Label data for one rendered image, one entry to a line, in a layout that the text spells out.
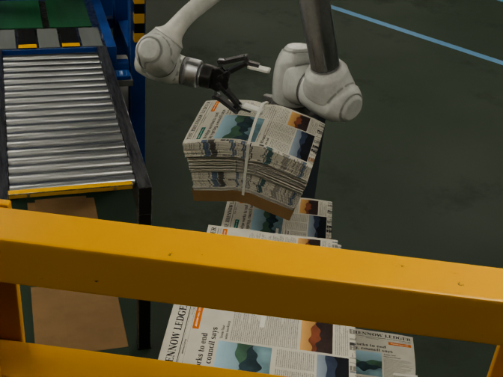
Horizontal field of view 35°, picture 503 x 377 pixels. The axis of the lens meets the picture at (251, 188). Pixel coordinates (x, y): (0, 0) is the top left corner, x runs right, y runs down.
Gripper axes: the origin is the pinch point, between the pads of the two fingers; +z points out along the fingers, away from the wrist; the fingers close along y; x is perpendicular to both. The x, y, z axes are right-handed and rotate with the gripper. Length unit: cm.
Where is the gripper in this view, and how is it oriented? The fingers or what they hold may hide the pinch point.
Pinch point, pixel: (263, 89)
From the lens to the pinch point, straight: 250.1
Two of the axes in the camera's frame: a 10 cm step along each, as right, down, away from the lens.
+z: 9.6, 2.5, -1.0
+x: -2.2, 5.2, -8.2
